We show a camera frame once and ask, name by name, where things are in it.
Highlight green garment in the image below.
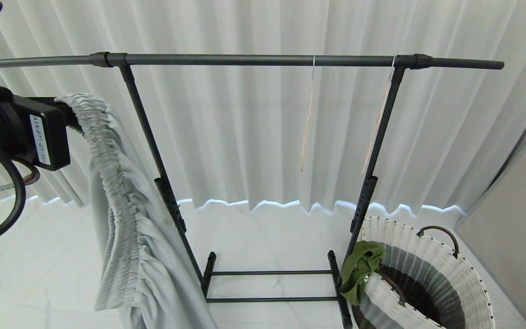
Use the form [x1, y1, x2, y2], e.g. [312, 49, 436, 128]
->
[339, 241, 386, 306]

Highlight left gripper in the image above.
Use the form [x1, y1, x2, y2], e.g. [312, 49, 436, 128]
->
[0, 95, 71, 172]

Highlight white curtain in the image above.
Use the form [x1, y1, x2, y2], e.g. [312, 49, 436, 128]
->
[0, 0, 526, 215]

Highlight black clothes rack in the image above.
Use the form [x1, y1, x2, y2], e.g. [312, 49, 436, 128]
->
[0, 52, 505, 329]

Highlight pink clothes hanger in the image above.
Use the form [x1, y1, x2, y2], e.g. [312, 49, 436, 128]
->
[363, 57, 396, 176]
[300, 56, 316, 173]

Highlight pale grey shorts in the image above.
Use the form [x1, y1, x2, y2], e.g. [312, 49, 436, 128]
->
[55, 94, 218, 329]

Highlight white laundry basket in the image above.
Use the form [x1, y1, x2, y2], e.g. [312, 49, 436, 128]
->
[352, 216, 496, 329]

